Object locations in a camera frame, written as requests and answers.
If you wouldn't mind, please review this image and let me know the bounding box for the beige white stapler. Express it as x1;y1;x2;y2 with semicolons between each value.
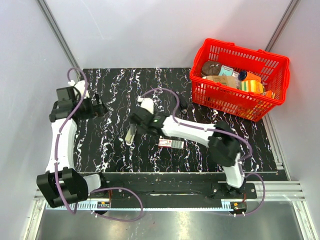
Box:
124;124;137;146

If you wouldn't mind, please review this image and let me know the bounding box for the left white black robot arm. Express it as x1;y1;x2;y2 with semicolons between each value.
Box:
36;80;109;208

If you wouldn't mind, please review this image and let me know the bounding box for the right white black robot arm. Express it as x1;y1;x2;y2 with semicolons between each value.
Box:
125;109;246;198

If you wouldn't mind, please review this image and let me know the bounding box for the red white staple box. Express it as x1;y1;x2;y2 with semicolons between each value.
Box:
158;138;185;149

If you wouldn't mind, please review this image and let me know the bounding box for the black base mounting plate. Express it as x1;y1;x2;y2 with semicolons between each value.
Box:
89;172;257;200

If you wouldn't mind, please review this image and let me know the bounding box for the brown round item in basket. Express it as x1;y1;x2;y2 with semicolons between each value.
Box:
201;61;222;77

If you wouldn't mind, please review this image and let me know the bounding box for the brown cardboard box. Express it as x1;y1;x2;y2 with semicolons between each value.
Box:
202;75;241;89

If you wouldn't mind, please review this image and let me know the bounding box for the teal small box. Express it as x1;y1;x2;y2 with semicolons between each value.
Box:
218;65;234;77

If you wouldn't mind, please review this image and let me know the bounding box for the white toothed strip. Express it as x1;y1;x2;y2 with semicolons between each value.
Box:
45;198;238;212

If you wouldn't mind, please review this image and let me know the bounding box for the orange bottle dark cap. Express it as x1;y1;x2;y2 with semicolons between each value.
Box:
238;70;262;83

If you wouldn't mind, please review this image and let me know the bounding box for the green orange striped package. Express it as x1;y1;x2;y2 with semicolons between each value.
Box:
240;79;265;94

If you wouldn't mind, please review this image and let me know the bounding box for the orange small package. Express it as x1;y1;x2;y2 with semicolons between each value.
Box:
261;90;276;99

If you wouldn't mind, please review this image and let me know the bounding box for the red plastic shopping basket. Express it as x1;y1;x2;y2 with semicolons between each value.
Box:
189;38;290;122

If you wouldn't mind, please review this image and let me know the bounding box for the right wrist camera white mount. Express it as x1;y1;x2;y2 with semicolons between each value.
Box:
137;96;154;114

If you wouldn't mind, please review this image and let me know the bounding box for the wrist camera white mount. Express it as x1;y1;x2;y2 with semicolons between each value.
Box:
68;80;90;100
137;96;154;114

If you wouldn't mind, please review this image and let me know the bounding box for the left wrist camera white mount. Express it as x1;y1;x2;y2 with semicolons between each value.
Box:
68;80;90;100

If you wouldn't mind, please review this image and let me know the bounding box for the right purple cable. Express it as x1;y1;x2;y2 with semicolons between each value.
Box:
138;87;266;217

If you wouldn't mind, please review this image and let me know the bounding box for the aluminium frame rail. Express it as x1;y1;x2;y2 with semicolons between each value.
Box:
34;180;306;201

